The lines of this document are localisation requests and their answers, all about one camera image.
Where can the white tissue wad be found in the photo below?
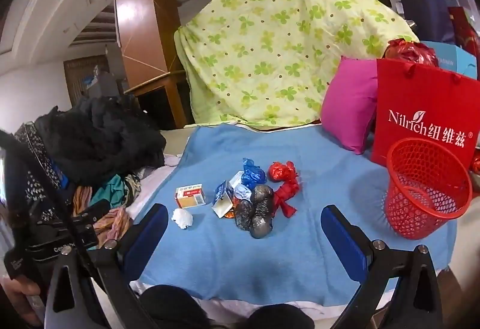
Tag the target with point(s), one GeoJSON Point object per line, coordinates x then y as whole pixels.
{"type": "Point", "coordinates": [182, 219]}

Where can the blue plastic bag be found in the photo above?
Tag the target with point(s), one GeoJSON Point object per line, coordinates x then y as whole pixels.
{"type": "Point", "coordinates": [253, 175]}

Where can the light blue cardboard box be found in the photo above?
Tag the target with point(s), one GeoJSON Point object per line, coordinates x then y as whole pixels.
{"type": "Point", "coordinates": [450, 57]}

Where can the wooden pillar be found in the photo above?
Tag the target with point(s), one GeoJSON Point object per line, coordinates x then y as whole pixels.
{"type": "Point", "coordinates": [138, 14]}

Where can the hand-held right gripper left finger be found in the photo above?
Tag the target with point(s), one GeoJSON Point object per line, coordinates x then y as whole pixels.
{"type": "Point", "coordinates": [144, 239]}

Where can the black white dotted garment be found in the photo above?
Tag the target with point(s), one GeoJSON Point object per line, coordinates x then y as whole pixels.
{"type": "Point", "coordinates": [35, 171]}

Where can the red gift box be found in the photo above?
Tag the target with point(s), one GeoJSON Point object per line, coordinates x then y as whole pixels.
{"type": "Point", "coordinates": [465, 25]}

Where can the pink pillow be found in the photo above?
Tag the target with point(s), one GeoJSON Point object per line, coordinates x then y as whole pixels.
{"type": "Point", "coordinates": [348, 104]}

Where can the small grey plastic bag wad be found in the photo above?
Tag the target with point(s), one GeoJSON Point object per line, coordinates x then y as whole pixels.
{"type": "Point", "coordinates": [243, 216]}

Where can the light blue wrapper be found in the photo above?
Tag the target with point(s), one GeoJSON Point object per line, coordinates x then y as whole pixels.
{"type": "Point", "coordinates": [243, 193]}

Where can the light blue towel blanket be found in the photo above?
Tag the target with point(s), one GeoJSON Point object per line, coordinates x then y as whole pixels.
{"type": "Point", "coordinates": [225, 261]}

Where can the striped colourful cloth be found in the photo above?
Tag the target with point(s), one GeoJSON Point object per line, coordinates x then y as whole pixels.
{"type": "Point", "coordinates": [114, 224]}

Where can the pile of black clothes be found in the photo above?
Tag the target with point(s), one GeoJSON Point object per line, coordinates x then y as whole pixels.
{"type": "Point", "coordinates": [101, 138]}

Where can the red paper gift bag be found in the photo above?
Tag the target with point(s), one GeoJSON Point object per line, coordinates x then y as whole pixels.
{"type": "Point", "coordinates": [412, 96]}

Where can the large grey plastic bag wad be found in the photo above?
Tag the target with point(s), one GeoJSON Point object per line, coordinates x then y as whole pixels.
{"type": "Point", "coordinates": [262, 216]}

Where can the orange white medicine box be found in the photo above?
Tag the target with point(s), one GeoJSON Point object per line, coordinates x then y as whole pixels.
{"type": "Point", "coordinates": [190, 197]}

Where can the teal cloth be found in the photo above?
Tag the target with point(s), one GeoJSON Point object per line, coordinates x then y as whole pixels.
{"type": "Point", "coordinates": [108, 192]}

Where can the person's left hand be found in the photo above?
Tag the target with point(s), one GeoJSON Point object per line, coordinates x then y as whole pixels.
{"type": "Point", "coordinates": [17, 293]}

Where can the green clover print quilt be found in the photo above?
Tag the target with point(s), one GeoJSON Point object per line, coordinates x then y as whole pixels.
{"type": "Point", "coordinates": [281, 33]}

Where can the person's dark trouser leg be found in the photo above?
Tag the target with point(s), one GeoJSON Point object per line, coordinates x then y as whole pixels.
{"type": "Point", "coordinates": [168, 306]}

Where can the twisted red plastic bag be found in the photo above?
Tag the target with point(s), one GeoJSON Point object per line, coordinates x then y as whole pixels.
{"type": "Point", "coordinates": [287, 198]}

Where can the shiny red plastic bag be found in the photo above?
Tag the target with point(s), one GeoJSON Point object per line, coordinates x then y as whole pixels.
{"type": "Point", "coordinates": [408, 52]}

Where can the red mesh plastic basket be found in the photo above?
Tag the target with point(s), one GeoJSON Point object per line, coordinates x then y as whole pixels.
{"type": "Point", "coordinates": [412, 214]}

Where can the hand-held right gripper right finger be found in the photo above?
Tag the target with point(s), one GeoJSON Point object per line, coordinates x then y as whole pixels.
{"type": "Point", "coordinates": [343, 239]}

